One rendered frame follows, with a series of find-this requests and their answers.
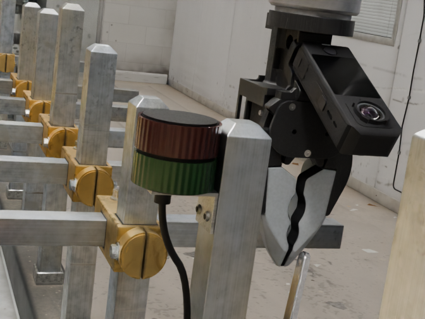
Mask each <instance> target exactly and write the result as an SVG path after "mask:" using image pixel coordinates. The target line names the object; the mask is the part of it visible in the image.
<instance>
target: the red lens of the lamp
mask: <svg viewBox="0 0 425 319"><path fill-rule="evenodd" d="M142 113H143V111H141V112H139V113H138V116H137V127H136V133H135V147H136V148H138V149H139V150H142V151H145V152H147V153H151V154H155V155H159V156H165V157H170V158H179V159H187V160H206V159H211V158H215V157H217V156H218V154H219V145H220V139H221V130H222V125H223V124H222V123H221V122H220V121H218V122H219V124H218V126H217V125H216V126H215V127H186V126H179V125H171V124H168V123H161V122H157V121H153V120H149V119H147V118H144V116H142Z"/></svg>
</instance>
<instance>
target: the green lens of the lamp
mask: <svg viewBox="0 0 425 319"><path fill-rule="evenodd" d="M217 163H218V157H215V160H214V161H210V162H207V163H180V162H174V161H166V160H161V159H156V158H151V157H149V156H146V155H144V154H141V153H139V152H138V151H137V148H136V147H134V150H133V161H132V172H131V181H132V182H133V183H134V184H136V185H138V186H140V187H143V188H145V189H149V190H152V191H157V192H163V193H168V194H179V195H199V194H207V193H209V192H212V191H213V190H214V183H215V178H216V169H217Z"/></svg>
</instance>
